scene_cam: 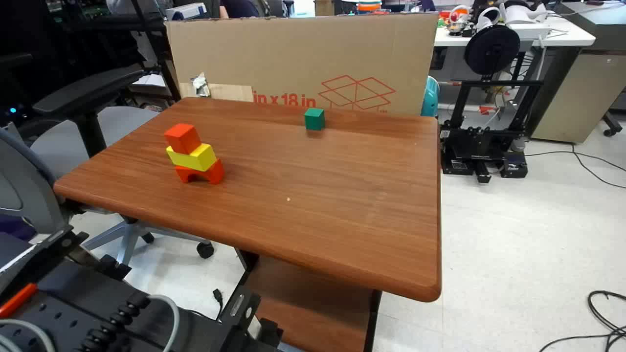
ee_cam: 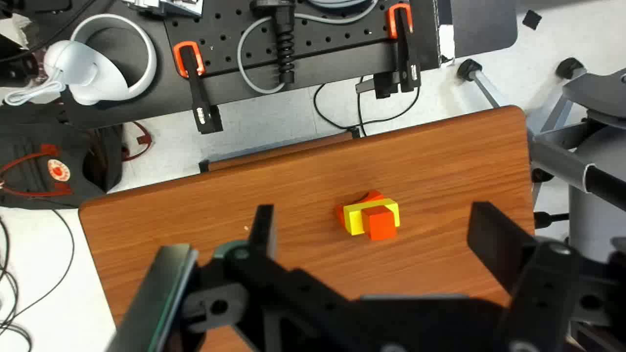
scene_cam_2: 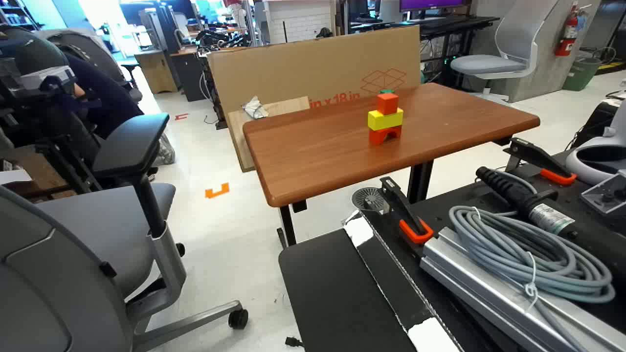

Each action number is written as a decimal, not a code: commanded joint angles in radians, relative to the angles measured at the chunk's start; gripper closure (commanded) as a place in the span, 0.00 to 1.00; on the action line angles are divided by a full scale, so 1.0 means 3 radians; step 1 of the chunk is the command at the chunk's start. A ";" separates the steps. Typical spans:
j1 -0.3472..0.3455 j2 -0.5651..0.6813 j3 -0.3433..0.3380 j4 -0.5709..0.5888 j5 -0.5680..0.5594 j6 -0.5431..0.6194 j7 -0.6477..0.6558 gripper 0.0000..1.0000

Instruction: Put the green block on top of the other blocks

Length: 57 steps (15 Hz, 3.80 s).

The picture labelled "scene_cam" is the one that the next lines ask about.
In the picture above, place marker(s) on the green cube block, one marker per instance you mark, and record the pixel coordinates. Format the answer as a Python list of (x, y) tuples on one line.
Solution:
[(315, 120)]

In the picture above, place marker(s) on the orange arch block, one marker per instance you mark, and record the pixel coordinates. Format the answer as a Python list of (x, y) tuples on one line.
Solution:
[(215, 175)]

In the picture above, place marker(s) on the yellow rectangular block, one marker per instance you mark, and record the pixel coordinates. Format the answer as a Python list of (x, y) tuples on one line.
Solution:
[(196, 159)]

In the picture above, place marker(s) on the orange cube block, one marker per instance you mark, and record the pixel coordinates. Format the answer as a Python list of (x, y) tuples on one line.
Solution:
[(182, 138)]

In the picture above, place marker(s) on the large brown cardboard sheet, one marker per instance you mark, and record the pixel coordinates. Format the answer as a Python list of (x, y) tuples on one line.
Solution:
[(294, 60)]

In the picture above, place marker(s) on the small cardboard flap piece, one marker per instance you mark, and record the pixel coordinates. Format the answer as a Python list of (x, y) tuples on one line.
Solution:
[(227, 93)]

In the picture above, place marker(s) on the teal plastic object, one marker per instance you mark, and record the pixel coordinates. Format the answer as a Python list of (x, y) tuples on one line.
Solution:
[(431, 99)]

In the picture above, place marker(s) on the crumpled white paper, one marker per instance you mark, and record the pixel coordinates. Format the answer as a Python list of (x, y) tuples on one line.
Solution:
[(200, 85)]

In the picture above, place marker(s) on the black 3D printer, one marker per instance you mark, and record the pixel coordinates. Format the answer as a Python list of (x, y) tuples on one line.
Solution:
[(479, 144)]

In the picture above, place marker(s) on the person in dark shirt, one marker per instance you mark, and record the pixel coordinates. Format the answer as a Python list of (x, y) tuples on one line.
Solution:
[(245, 9)]

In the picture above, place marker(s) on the orange clutter on desk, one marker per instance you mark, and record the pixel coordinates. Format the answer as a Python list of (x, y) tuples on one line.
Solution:
[(454, 19)]

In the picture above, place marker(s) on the black filament spool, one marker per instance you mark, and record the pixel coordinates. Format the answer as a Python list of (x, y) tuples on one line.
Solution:
[(491, 50)]

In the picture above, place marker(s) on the grey office chair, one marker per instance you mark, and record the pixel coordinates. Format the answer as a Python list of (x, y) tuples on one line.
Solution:
[(84, 95)]

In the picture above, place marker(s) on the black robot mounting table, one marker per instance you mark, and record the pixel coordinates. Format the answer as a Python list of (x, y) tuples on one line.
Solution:
[(98, 314)]

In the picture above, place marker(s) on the white device on desk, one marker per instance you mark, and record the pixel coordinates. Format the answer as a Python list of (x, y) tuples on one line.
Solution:
[(521, 20)]

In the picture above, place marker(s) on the beige cabinet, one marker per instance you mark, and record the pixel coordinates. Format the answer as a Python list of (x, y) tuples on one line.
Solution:
[(579, 99)]

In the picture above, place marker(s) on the white background desk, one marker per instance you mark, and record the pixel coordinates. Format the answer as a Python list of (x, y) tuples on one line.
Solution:
[(567, 34)]

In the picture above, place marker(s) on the black chair caster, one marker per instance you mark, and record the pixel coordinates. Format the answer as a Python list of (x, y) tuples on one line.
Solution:
[(612, 128)]

